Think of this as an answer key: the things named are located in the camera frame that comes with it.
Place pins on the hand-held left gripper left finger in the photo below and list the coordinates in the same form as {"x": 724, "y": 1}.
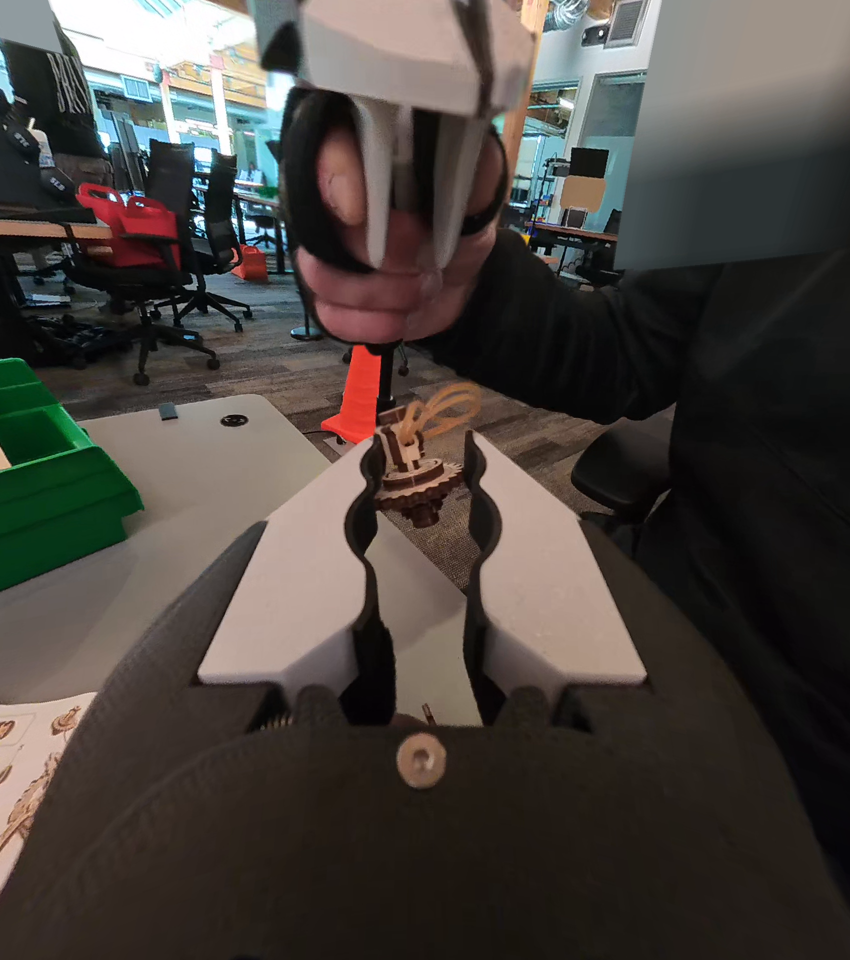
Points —
{"x": 282, "y": 600}

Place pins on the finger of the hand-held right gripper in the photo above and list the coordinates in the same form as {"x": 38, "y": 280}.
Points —
{"x": 511, "y": 52}
{"x": 380, "y": 45}

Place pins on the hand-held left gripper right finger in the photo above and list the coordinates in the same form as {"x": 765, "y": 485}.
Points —
{"x": 560, "y": 600}

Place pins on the wooden gear axle assembly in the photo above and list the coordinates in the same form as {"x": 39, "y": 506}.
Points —
{"x": 414, "y": 480}

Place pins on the person's right forearm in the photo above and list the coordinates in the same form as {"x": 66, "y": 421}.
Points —
{"x": 567, "y": 337}

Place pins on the person's right hand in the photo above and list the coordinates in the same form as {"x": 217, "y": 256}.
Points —
{"x": 387, "y": 300}

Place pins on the black office chair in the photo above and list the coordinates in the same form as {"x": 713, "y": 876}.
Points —
{"x": 219, "y": 195}
{"x": 170, "y": 172}
{"x": 620, "y": 465}

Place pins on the small orange bag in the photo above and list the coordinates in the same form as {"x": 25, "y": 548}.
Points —
{"x": 249, "y": 266}

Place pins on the orange traffic cone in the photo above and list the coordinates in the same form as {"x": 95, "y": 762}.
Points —
{"x": 357, "y": 397}

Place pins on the stacked green plastic bins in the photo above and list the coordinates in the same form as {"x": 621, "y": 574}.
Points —
{"x": 35, "y": 510}

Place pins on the red bag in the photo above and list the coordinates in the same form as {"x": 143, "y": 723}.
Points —
{"x": 140, "y": 232}

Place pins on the paper assembly instruction sheet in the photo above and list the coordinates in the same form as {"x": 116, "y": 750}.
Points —
{"x": 20, "y": 720}

